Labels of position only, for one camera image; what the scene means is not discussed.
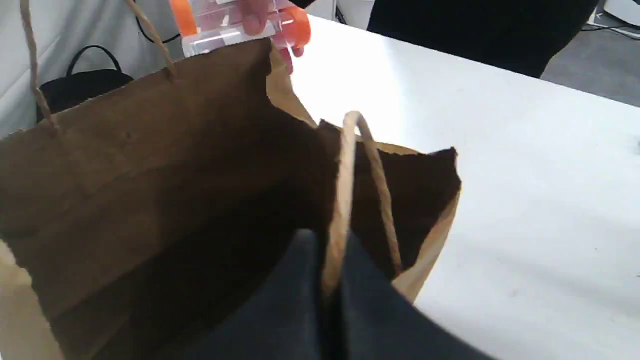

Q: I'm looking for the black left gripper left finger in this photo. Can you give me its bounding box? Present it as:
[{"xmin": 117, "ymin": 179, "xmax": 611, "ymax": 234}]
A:
[{"xmin": 185, "ymin": 229, "xmax": 323, "ymax": 360}]

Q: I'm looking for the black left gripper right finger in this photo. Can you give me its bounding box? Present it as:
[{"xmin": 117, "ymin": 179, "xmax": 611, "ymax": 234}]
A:
[{"xmin": 340, "ymin": 235, "xmax": 488, "ymax": 360}]

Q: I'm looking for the brown paper bag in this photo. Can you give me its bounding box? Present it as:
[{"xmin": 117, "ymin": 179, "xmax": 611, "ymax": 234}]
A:
[{"xmin": 1, "ymin": 0, "xmax": 461, "ymax": 360}]

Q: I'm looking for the clear tube with orange cap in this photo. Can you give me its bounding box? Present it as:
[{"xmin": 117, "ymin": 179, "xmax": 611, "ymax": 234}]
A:
[{"xmin": 269, "ymin": 6, "xmax": 312, "ymax": 50}]

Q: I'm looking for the person's bare hand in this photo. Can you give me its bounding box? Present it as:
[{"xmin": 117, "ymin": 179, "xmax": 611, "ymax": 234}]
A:
[{"xmin": 238, "ymin": 0, "xmax": 306, "ymax": 75}]

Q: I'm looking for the person's dark torso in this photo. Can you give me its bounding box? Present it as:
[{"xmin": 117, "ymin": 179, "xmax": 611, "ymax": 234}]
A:
[{"xmin": 366, "ymin": 0, "xmax": 598, "ymax": 78}]

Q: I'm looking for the grey backdrop cloth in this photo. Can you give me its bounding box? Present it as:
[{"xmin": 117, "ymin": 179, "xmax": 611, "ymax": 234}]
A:
[{"xmin": 1, "ymin": 0, "xmax": 165, "ymax": 139}]

